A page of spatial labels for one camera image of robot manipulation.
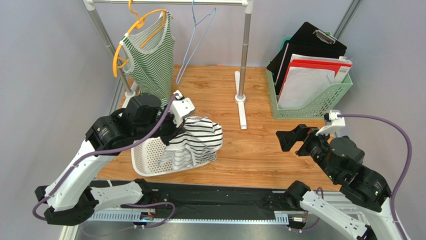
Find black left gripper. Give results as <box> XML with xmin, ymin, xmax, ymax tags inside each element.
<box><xmin>134</xmin><ymin>103</ymin><xmax>186</xmax><ymax>146</ymax></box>

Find black white striped tank top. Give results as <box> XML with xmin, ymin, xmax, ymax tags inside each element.
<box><xmin>158</xmin><ymin>116</ymin><xmax>224</xmax><ymax>171</ymax></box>

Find green white striped tank top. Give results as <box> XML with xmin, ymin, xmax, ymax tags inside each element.
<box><xmin>122</xmin><ymin>11</ymin><xmax>176</xmax><ymax>107</ymax></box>

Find light blue wire hanger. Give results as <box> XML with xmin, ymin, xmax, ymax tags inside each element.
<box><xmin>175</xmin><ymin>0</ymin><xmax>218</xmax><ymax>86</ymax></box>

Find yellow plastic hanger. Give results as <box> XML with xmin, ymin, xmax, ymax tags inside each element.
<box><xmin>112</xmin><ymin>0</ymin><xmax>168</xmax><ymax>77</ymax></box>

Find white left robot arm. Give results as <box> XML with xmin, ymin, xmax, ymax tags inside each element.
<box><xmin>32</xmin><ymin>91</ymin><xmax>195</xmax><ymax>226</ymax></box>

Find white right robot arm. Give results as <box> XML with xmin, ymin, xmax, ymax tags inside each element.
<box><xmin>276</xmin><ymin>124</ymin><xmax>409</xmax><ymax>240</ymax></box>

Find white perforated laundry basket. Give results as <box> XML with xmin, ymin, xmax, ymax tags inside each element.
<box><xmin>131</xmin><ymin>137</ymin><xmax>217</xmax><ymax>177</ymax></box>

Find green file organizer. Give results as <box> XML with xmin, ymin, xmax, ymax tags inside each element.
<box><xmin>266</xmin><ymin>58</ymin><xmax>353</xmax><ymax>120</ymax></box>

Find red white folder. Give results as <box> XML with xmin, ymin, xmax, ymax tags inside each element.
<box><xmin>277</xmin><ymin>54</ymin><xmax>353</xmax><ymax>109</ymax></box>

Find black clipboard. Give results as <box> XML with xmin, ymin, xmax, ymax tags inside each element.
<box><xmin>266</xmin><ymin>21</ymin><xmax>347</xmax><ymax>74</ymax></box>

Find white metal clothes rack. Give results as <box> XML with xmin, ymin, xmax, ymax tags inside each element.
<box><xmin>82</xmin><ymin>0</ymin><xmax>254</xmax><ymax>130</ymax></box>

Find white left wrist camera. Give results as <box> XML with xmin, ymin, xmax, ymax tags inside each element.
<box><xmin>169</xmin><ymin>90</ymin><xmax>196</xmax><ymax>127</ymax></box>

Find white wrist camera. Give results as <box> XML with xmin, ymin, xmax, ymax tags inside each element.
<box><xmin>315</xmin><ymin>109</ymin><xmax>346</xmax><ymax>136</ymax></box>
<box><xmin>169</xmin><ymin>90</ymin><xmax>196</xmax><ymax>127</ymax></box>

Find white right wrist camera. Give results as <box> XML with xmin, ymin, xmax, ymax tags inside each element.
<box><xmin>315</xmin><ymin>109</ymin><xmax>346</xmax><ymax>136</ymax></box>

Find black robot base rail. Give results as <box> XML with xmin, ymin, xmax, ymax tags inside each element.
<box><xmin>139</xmin><ymin>179</ymin><xmax>303</xmax><ymax>220</ymax></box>

